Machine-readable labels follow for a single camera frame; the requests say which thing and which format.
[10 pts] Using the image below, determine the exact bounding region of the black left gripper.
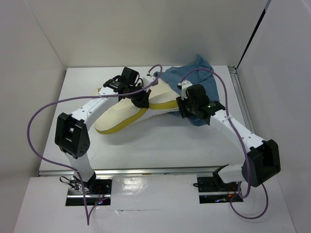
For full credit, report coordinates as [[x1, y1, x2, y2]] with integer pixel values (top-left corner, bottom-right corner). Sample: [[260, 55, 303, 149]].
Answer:
[[127, 83, 151, 108]]

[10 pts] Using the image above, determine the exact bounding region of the cream pillow with yellow band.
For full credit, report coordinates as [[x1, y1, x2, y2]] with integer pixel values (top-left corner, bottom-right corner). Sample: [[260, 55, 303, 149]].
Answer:
[[94, 80, 179, 134]]

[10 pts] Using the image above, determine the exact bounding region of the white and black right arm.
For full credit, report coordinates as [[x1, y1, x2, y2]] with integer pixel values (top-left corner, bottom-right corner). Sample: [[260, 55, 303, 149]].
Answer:
[[176, 81, 281, 190]]

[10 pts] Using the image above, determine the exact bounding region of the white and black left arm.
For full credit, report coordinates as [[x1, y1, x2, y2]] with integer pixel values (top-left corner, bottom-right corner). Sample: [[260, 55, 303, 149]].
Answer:
[[54, 67, 158, 194]]

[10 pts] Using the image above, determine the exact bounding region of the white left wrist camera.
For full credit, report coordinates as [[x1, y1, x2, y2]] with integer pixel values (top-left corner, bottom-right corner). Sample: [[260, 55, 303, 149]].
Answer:
[[142, 75, 158, 90]]

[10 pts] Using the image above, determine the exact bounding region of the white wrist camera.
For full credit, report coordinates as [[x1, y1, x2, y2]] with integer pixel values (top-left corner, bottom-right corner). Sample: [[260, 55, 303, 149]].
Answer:
[[177, 80, 192, 100], [142, 75, 158, 90]]

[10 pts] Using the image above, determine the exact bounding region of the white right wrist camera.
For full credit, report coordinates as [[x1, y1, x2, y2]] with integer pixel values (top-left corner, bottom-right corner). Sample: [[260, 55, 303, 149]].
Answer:
[[177, 80, 192, 100]]

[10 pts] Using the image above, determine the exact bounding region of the aluminium front rail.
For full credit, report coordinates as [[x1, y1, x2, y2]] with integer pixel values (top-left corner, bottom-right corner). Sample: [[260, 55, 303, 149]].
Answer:
[[37, 166, 268, 177]]

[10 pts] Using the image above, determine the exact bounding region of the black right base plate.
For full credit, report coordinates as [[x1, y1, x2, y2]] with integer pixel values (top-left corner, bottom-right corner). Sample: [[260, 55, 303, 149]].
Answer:
[[193, 177, 238, 204]]

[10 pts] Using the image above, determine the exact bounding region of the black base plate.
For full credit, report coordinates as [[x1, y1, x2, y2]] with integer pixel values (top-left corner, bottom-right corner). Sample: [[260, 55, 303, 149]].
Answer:
[[59, 176, 112, 206], [193, 177, 238, 204]]

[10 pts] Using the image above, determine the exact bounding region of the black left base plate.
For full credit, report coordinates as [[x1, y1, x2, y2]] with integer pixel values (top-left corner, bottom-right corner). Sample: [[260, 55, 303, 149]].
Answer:
[[59, 176, 112, 206]]

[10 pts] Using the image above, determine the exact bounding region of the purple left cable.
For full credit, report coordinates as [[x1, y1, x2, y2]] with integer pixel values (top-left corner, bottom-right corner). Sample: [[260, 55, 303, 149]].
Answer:
[[26, 64, 163, 226]]

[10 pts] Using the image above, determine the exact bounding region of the black vertical corner post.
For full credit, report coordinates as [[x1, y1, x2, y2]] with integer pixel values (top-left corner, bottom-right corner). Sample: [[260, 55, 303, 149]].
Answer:
[[236, 0, 271, 69]]

